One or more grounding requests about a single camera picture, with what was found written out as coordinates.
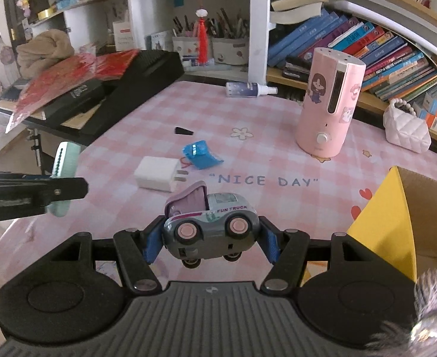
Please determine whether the small black wedge piece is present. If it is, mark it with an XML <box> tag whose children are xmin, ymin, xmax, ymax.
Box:
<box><xmin>174</xmin><ymin>126</ymin><xmax>194</xmax><ymax>135</ymax></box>

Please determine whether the black Yamaha keyboard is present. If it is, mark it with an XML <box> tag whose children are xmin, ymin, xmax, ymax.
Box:
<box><xmin>21</xmin><ymin>50</ymin><xmax>184</xmax><ymax>146</ymax></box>

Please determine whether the blue wrapper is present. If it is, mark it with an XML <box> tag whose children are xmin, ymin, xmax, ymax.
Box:
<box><xmin>182</xmin><ymin>140</ymin><xmax>223</xmax><ymax>170</ymax></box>

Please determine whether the long black box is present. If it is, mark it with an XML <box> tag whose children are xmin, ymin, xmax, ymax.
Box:
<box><xmin>40</xmin><ymin>79</ymin><xmax>105</xmax><ymax>124</ymax></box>

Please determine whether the white charger plug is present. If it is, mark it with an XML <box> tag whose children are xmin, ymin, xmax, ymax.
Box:
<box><xmin>134</xmin><ymin>156</ymin><xmax>189</xmax><ymax>192</ymax></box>

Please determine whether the beige folded towel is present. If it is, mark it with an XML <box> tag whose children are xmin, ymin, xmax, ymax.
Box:
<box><xmin>16</xmin><ymin>29</ymin><xmax>75</xmax><ymax>80</ymax></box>

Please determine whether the white pen holder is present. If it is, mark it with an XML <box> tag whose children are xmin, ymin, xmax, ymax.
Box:
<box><xmin>212</xmin><ymin>38</ymin><xmax>249</xmax><ymax>66</ymax></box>

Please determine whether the yellow cardboard box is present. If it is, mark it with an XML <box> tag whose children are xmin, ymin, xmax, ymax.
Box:
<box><xmin>302</xmin><ymin>165</ymin><xmax>437</xmax><ymax>283</ymax></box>

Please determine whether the red plastic packet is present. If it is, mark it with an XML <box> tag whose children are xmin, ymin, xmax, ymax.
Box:
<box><xmin>5</xmin><ymin>49</ymin><xmax>140</xmax><ymax>132</ymax></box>

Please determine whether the small spray bottle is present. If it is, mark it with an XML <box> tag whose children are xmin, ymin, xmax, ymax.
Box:
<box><xmin>226</xmin><ymin>82</ymin><xmax>278</xmax><ymax>98</ymax></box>

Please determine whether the white bookshelf unit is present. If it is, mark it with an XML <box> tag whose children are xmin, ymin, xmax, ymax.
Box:
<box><xmin>28</xmin><ymin>0</ymin><xmax>437</xmax><ymax>149</ymax></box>

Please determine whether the white quilted pearl handbag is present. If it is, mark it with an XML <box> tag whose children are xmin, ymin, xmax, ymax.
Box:
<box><xmin>383</xmin><ymin>98</ymin><xmax>432</xmax><ymax>153</ymax></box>

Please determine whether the pink checkered tablecloth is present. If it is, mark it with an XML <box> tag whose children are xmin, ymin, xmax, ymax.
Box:
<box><xmin>0</xmin><ymin>82</ymin><xmax>437</xmax><ymax>286</ymax></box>

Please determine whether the pink cartoon humidifier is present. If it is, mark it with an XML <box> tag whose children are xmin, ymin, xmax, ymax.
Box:
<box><xmin>295</xmin><ymin>48</ymin><xmax>366</xmax><ymax>159</ymax></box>

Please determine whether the red tassel ornament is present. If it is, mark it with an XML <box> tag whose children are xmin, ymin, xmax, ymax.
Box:
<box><xmin>196</xmin><ymin>8</ymin><xmax>208</xmax><ymax>65</ymax></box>

